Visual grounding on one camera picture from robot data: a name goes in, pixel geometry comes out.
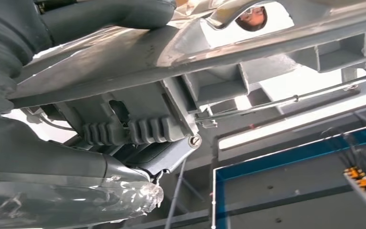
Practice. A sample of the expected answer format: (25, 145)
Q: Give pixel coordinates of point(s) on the person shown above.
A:
(252, 19)

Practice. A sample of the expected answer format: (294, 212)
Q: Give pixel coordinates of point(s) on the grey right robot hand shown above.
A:
(44, 189)

